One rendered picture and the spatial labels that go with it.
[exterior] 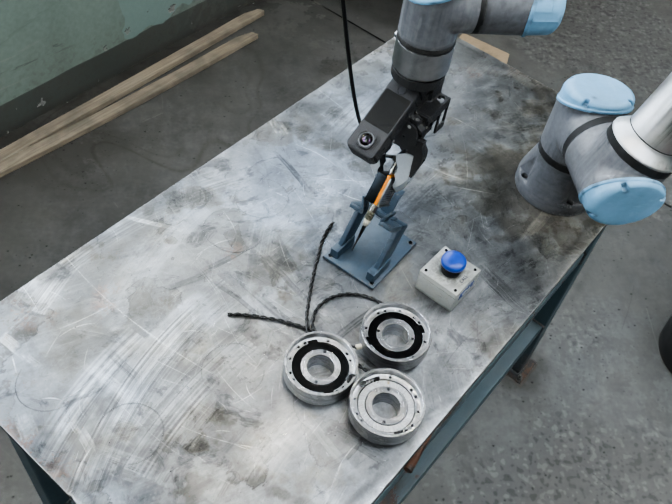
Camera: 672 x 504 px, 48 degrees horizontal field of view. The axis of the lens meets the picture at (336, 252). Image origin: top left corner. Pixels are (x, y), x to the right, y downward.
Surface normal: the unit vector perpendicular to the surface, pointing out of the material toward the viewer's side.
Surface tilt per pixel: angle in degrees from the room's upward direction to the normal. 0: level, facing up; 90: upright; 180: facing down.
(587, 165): 73
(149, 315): 0
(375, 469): 0
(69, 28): 90
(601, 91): 7
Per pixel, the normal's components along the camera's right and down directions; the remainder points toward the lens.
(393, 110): -0.22, -0.25
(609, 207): 0.06, 0.85
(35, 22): 0.77, 0.55
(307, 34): 0.11, -0.63
